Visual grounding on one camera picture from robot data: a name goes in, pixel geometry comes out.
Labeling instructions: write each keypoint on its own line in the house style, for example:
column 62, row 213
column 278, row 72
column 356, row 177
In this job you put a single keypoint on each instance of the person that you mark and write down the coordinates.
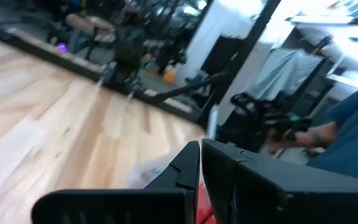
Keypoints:
column 353, row 140

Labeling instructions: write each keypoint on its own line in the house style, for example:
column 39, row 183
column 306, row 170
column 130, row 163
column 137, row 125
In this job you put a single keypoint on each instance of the person's forearm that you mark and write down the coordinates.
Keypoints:
column 315, row 138
column 85, row 23

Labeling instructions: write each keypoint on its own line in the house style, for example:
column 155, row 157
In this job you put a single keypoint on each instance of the black device with teal part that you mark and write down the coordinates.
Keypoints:
column 259, row 109

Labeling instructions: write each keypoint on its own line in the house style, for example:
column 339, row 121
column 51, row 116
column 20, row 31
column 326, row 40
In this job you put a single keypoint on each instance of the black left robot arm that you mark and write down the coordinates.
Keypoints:
column 129, row 46

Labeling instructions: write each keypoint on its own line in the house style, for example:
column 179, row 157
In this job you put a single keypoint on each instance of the red popcorn bag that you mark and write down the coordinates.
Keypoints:
column 204, row 205

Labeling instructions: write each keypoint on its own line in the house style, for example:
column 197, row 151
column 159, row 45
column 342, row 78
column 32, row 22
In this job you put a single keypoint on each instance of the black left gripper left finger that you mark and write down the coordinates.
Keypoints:
column 120, row 208

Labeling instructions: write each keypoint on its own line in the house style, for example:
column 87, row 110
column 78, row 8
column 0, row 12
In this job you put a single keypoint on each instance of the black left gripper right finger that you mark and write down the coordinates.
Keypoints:
column 291, row 199

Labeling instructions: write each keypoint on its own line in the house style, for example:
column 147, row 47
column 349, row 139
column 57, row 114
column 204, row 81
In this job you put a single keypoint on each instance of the pale grey panel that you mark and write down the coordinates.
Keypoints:
column 284, row 71

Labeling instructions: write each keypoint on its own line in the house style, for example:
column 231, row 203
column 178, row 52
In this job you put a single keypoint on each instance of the black aluminium table frame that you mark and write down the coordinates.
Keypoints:
column 82, row 70

